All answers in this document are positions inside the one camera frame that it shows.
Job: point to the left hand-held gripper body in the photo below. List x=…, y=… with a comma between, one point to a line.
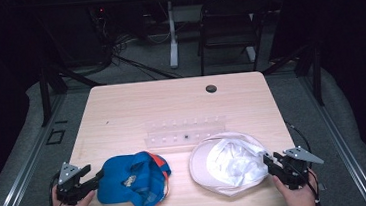
x=70, y=190

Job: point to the black frame post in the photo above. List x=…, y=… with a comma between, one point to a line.
x=44, y=98

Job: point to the white and pink cap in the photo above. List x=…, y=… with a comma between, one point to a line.
x=233, y=165

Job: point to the black table grommet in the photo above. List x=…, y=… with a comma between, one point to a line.
x=211, y=88

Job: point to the white desk leg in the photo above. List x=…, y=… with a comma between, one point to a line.
x=173, y=43

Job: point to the blue and orange cap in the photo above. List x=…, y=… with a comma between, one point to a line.
x=118, y=184

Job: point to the metal floor rail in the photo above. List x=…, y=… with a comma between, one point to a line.
x=26, y=170
x=338, y=143

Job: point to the black folding chair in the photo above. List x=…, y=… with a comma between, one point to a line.
x=231, y=28

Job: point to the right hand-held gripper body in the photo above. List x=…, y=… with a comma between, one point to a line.
x=294, y=173

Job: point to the person's right hand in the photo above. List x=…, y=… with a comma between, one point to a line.
x=300, y=201

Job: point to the clear acrylic peg rack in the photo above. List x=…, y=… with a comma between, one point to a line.
x=173, y=132

